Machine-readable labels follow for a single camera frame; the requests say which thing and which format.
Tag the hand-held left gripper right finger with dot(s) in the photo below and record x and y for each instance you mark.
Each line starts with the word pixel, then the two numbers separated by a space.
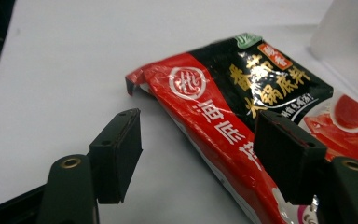
pixel 287 158

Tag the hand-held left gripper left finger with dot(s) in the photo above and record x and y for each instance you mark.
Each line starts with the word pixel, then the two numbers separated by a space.
pixel 116 161

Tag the red and black sauce packet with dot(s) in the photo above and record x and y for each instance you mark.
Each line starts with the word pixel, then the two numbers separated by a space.
pixel 199 99

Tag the white container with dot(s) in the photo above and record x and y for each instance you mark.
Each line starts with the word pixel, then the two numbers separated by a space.
pixel 348 37

